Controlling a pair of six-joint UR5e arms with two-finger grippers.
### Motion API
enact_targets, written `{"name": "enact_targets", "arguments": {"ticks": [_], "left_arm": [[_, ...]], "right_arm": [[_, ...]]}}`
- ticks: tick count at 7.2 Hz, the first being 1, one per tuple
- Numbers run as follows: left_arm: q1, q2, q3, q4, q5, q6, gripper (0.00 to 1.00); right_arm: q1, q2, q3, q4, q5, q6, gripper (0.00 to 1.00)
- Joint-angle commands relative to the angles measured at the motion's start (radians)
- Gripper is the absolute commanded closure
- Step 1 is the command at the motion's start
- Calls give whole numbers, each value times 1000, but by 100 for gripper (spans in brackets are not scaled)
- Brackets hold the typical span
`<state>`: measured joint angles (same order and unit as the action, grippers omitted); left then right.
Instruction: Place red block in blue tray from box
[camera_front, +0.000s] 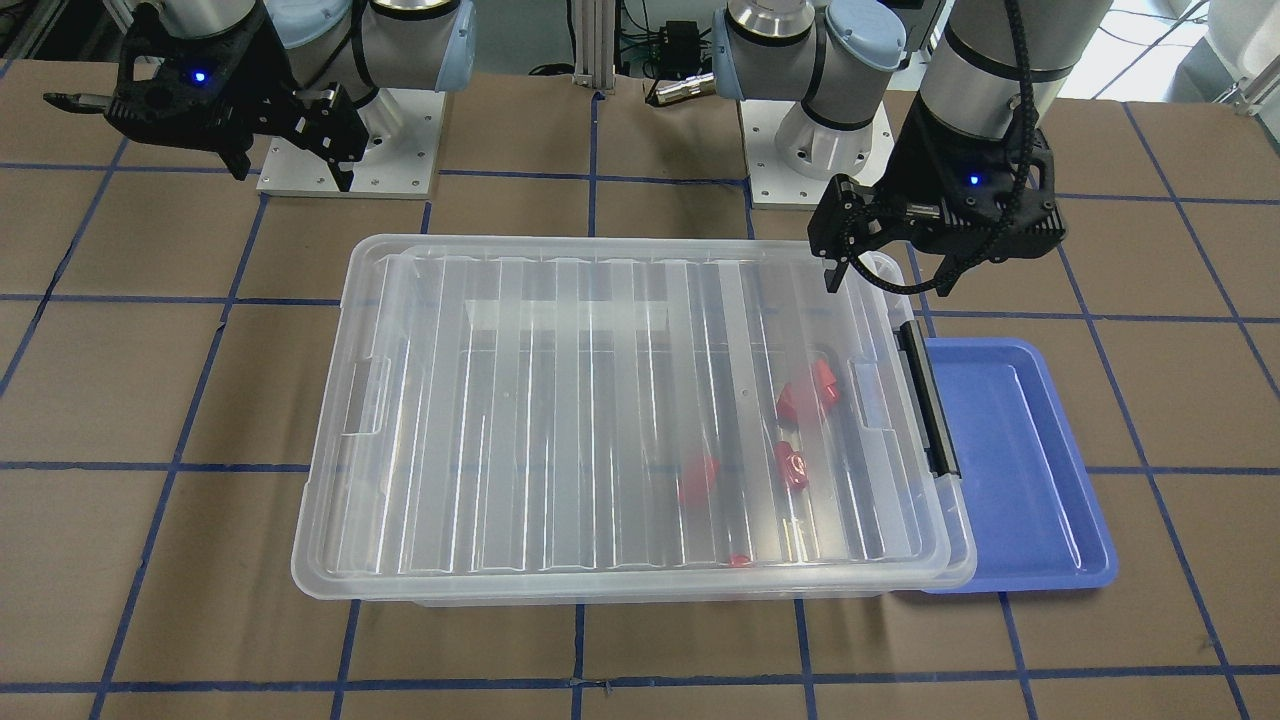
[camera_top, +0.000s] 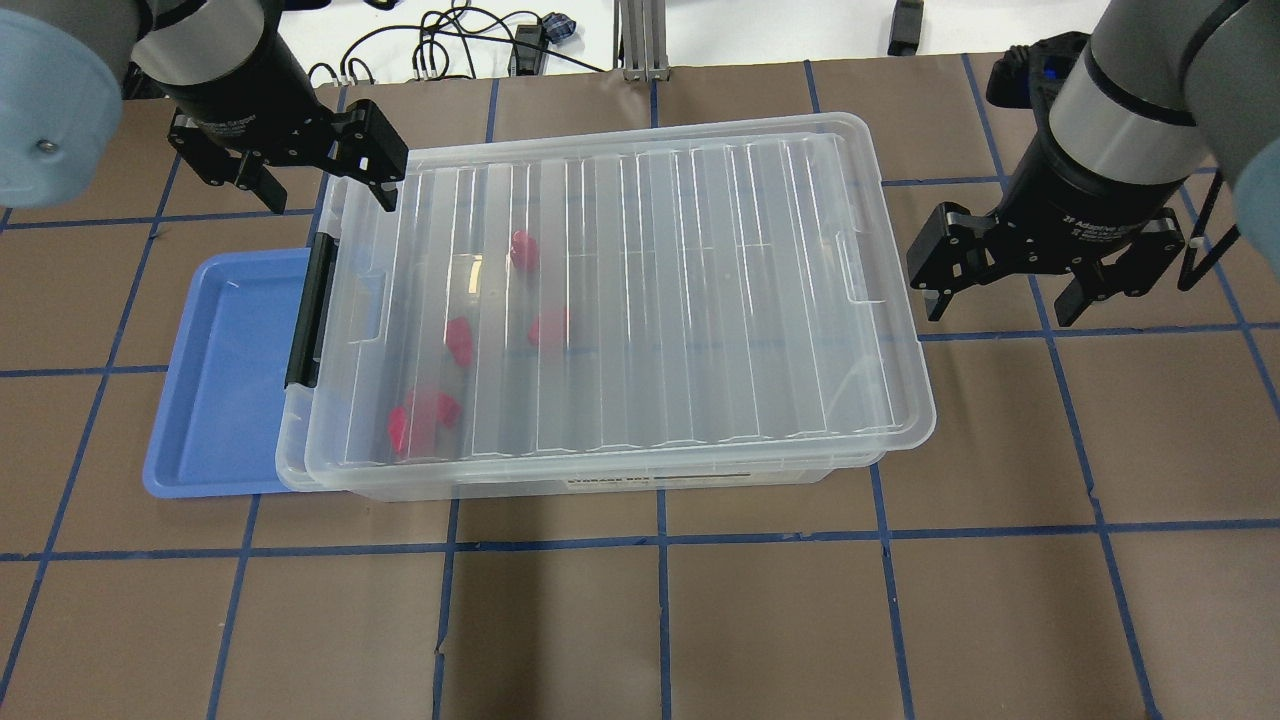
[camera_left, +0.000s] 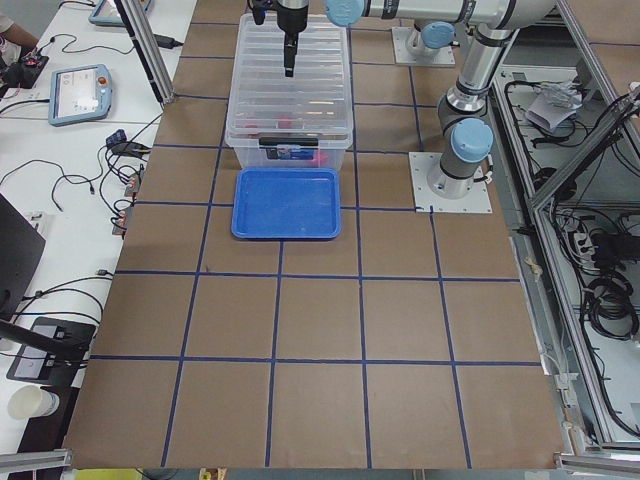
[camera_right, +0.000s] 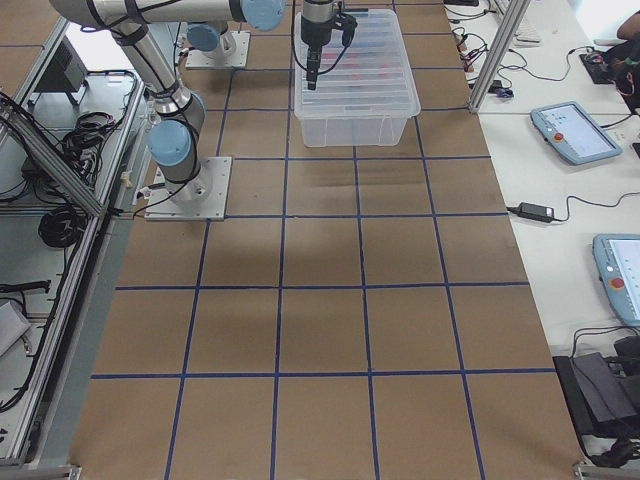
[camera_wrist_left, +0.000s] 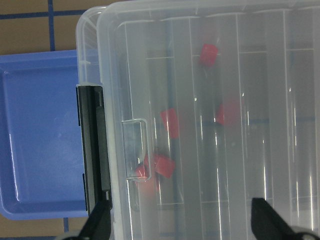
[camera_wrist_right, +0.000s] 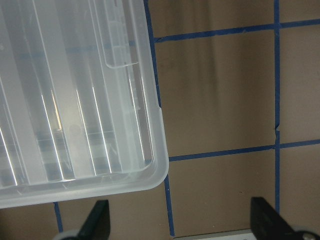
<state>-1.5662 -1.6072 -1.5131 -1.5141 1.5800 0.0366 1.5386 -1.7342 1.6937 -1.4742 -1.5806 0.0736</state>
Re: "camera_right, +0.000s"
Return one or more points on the clear plastic storage box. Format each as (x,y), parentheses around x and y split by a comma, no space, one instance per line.
(369,94)

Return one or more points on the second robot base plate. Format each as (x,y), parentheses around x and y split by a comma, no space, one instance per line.
(220,52)

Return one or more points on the blue teach pendant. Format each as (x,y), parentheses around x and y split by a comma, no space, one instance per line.
(617,260)
(573,134)

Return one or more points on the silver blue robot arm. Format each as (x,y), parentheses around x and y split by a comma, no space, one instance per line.
(173,142)

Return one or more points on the grey electronics box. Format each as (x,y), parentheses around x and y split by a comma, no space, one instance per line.
(65,73)

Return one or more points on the black power adapter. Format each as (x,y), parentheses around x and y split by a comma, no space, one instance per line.
(536,212)

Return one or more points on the upper blue teach pendant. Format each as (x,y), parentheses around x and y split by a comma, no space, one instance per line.
(573,134)

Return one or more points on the lower blue teach pendant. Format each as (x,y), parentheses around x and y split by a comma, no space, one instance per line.
(617,260)

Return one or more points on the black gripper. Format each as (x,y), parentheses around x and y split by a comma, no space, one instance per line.
(317,29)

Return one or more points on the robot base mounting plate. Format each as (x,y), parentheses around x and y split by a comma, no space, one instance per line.
(204,198)

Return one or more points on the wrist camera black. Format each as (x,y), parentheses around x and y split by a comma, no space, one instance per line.
(347,24)

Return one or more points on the aluminium frame post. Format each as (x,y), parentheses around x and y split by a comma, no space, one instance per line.
(497,50)

